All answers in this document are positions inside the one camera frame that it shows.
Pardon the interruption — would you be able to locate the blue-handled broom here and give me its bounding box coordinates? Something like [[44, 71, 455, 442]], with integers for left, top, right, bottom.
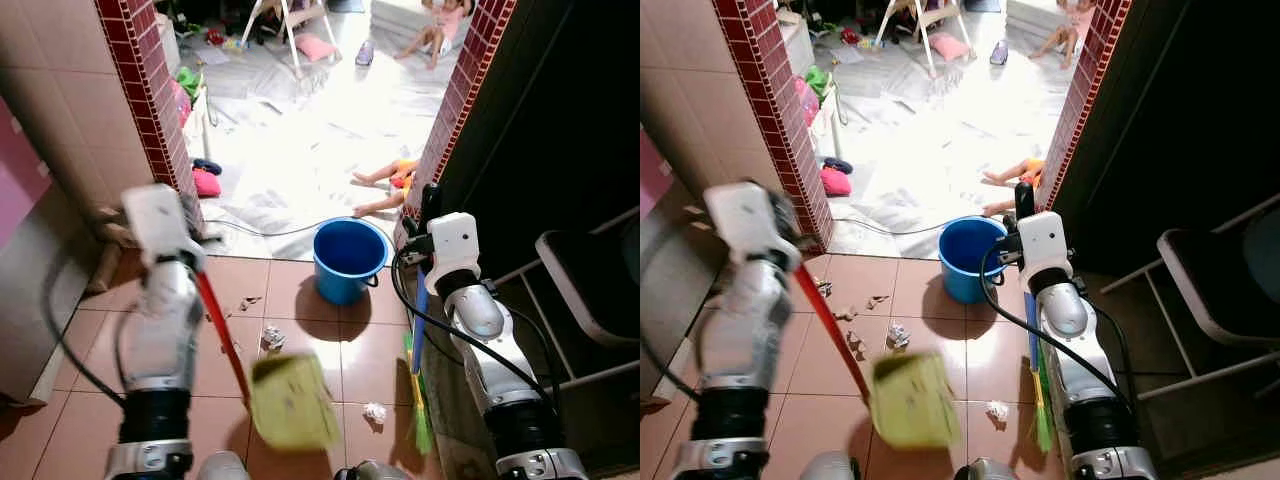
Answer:
[[1024, 318, 1057, 454], [403, 268, 437, 457]]

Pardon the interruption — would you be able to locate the yellow dustpan with red handle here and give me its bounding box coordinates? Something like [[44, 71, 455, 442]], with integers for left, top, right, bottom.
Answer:
[[193, 268, 343, 453], [793, 260, 963, 451]]

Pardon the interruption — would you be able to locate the child lying on floor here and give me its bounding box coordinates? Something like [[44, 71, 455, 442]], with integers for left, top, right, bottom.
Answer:
[[981, 156, 1047, 218], [351, 158, 421, 219]]

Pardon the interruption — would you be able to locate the pink bag with dark top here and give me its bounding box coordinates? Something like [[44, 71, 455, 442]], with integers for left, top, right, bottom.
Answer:
[[819, 156, 855, 198], [191, 157, 224, 199]]

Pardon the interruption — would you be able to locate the blue plastic bucket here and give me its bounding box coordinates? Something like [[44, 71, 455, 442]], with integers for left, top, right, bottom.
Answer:
[[312, 217, 390, 307], [937, 215, 1012, 305]]

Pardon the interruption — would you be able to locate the white small table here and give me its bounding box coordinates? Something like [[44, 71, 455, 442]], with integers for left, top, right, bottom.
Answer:
[[183, 88, 217, 159]]

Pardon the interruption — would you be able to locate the grey cabinet with pink panel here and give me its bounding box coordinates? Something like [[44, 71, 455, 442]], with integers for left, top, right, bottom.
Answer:
[[0, 95, 113, 406], [640, 128, 716, 411]]

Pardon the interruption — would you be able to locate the pink pillow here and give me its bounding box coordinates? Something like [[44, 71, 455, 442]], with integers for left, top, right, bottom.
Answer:
[[294, 33, 338, 63], [929, 32, 973, 62]]

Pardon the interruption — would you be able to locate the sitting child in pink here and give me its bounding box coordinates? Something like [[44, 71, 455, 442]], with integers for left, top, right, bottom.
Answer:
[[1030, 0, 1098, 69], [394, 0, 473, 71]]

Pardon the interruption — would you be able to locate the white mattress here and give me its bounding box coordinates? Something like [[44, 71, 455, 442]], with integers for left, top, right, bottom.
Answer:
[[1005, 0, 1073, 37], [369, 0, 443, 43]]

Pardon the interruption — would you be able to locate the white folding stand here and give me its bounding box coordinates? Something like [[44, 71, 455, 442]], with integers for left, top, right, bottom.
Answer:
[[874, 0, 973, 79], [238, 0, 342, 79]]

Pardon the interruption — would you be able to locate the silver right robot knee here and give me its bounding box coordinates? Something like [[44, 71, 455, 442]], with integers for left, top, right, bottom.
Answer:
[[953, 457, 1017, 480], [333, 459, 413, 480]]

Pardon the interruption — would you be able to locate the silver robot knee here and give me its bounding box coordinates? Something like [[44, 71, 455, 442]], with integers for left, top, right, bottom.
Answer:
[[194, 451, 252, 480], [953, 457, 1017, 480], [333, 459, 413, 480], [798, 451, 861, 480]]

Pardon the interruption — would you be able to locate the silver left robot knee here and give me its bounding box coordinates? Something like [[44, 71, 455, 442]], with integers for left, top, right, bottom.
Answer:
[[798, 451, 861, 480], [194, 451, 252, 480]]

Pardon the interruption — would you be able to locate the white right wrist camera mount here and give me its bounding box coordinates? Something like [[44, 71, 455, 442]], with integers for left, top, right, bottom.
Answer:
[[425, 212, 484, 293], [1015, 210, 1074, 289]]

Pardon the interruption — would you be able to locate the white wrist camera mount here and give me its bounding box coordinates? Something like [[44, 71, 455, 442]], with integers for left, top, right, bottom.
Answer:
[[703, 181, 791, 267], [1015, 210, 1074, 289], [425, 212, 484, 293], [121, 184, 207, 271]]

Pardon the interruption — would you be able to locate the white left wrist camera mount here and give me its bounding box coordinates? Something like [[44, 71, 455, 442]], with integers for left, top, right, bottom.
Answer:
[[121, 184, 207, 271], [703, 181, 791, 267]]

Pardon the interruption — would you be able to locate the thin cable on floor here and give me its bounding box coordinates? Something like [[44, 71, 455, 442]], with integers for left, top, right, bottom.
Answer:
[[830, 217, 941, 237], [203, 219, 317, 240]]

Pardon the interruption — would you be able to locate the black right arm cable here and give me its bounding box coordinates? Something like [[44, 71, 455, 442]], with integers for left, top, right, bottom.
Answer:
[[978, 243, 1136, 406], [391, 243, 561, 406]]

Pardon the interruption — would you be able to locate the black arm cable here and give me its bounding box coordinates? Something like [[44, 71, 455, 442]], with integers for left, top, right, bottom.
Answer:
[[391, 243, 561, 406], [40, 265, 128, 409], [978, 243, 1136, 406], [640, 330, 701, 403]]

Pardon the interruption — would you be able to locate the black chair with grey frame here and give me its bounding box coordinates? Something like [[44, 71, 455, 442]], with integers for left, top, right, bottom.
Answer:
[[494, 205, 641, 393], [1100, 193, 1280, 403]]

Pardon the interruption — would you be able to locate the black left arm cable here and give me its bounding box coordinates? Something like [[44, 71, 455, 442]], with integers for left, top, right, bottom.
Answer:
[[640, 330, 701, 403], [40, 265, 128, 409]]

